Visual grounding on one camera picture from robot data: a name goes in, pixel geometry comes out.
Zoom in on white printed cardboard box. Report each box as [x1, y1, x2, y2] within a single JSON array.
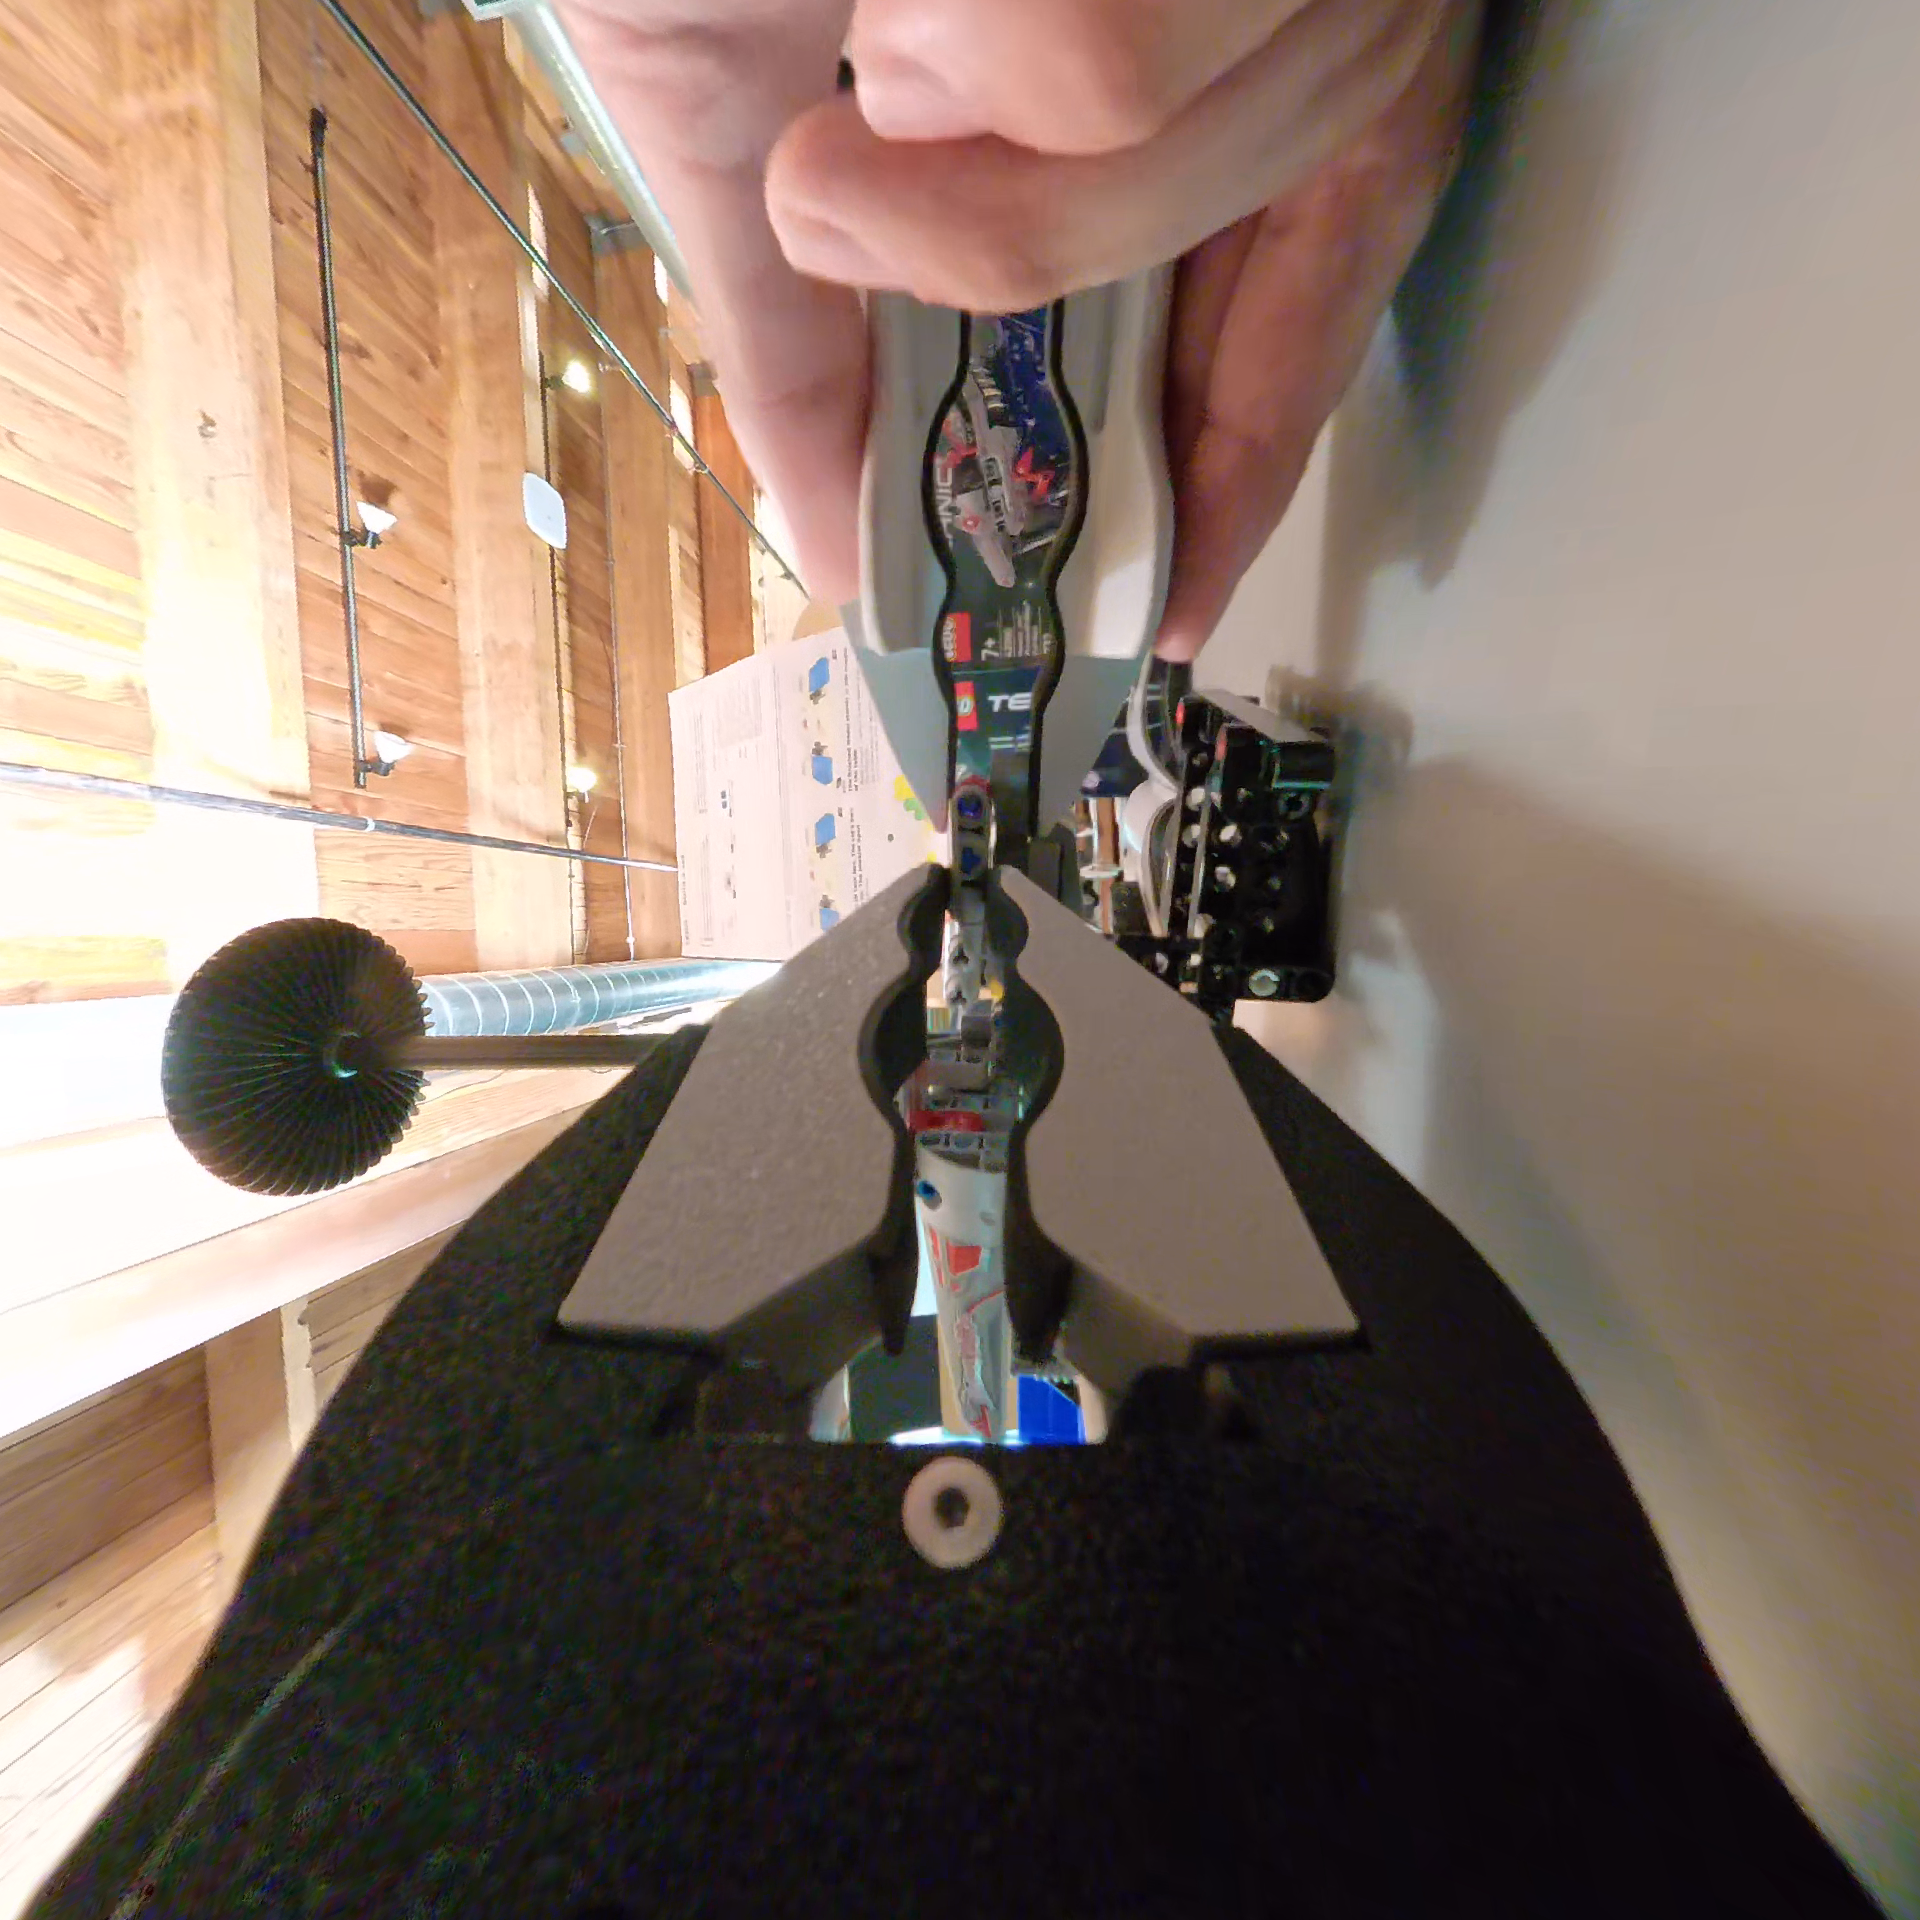
[[667, 631, 961, 963]]

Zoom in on dark toy box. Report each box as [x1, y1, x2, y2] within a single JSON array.
[[928, 306, 1086, 842]]

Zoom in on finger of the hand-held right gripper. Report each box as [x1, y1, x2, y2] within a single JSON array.
[[838, 289, 964, 829], [1030, 271, 1182, 785]]

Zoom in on person's right hand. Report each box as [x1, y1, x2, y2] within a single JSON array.
[[555, 0, 1478, 665]]

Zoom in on silver air duct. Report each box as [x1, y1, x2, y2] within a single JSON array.
[[421, 961, 781, 1039]]

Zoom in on toy brick vehicle model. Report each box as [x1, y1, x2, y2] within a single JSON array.
[[895, 661, 1339, 1450]]

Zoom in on grey desk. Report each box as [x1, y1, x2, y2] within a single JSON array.
[[1200, 0, 1920, 1920]]

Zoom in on black ceiling pipe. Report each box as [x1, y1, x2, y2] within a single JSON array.
[[305, 106, 377, 789]]

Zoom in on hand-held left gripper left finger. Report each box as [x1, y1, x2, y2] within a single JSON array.
[[557, 863, 961, 1370]]

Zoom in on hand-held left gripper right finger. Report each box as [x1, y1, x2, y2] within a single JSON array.
[[997, 867, 1359, 1397]]

